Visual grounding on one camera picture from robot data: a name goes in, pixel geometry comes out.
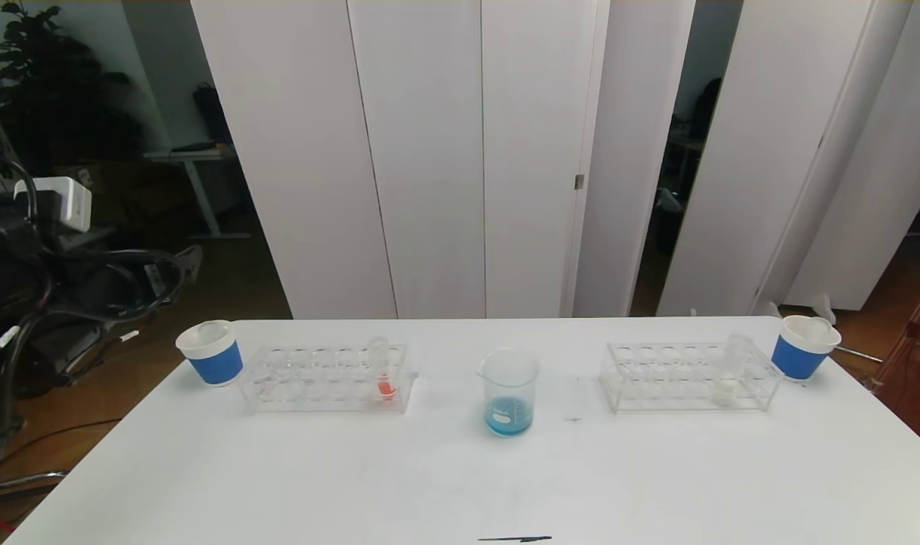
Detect clear plastic test tube rack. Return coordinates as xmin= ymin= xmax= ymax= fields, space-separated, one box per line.
xmin=241 ymin=343 xmax=419 ymax=414
xmin=599 ymin=341 xmax=783 ymax=413

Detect white folding screen panel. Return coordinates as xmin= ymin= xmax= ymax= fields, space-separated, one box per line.
xmin=191 ymin=0 xmax=398 ymax=320
xmin=657 ymin=0 xmax=874 ymax=317
xmin=347 ymin=0 xmax=487 ymax=320
xmin=755 ymin=0 xmax=920 ymax=313
xmin=481 ymin=0 xmax=611 ymax=319
xmin=572 ymin=0 xmax=696 ymax=319

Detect clear glass beaker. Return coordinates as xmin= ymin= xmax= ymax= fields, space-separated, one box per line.
xmin=477 ymin=347 xmax=541 ymax=438

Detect chrome chair leg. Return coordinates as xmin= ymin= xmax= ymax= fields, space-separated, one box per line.
xmin=0 ymin=471 xmax=69 ymax=500

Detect blue paper cup white rim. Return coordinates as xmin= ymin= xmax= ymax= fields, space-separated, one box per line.
xmin=770 ymin=316 xmax=842 ymax=382
xmin=176 ymin=319 xmax=245 ymax=387

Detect black backpack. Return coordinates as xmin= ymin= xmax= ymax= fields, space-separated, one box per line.
xmin=194 ymin=83 xmax=235 ymax=149

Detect brown cardboard box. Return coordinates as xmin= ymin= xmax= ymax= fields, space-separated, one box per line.
xmin=89 ymin=161 xmax=132 ymax=204

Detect dark green potted plant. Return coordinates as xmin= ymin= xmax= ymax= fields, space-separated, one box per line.
xmin=0 ymin=0 xmax=145 ymax=182

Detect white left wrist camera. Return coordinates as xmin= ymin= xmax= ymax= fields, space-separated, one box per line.
xmin=14 ymin=176 xmax=93 ymax=232

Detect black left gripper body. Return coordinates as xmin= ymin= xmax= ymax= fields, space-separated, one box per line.
xmin=77 ymin=257 xmax=182 ymax=314

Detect metal frame stand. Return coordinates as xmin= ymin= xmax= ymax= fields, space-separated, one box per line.
xmin=869 ymin=261 xmax=920 ymax=394

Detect white office desk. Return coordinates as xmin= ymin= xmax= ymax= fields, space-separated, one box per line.
xmin=144 ymin=142 xmax=253 ymax=241

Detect black floor cable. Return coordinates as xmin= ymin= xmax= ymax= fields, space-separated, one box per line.
xmin=6 ymin=419 xmax=124 ymax=455

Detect test tube with white pigment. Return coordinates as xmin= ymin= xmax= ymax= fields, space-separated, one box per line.
xmin=713 ymin=333 xmax=754 ymax=406

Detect white screen foot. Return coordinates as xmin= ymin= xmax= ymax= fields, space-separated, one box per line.
xmin=754 ymin=295 xmax=837 ymax=325

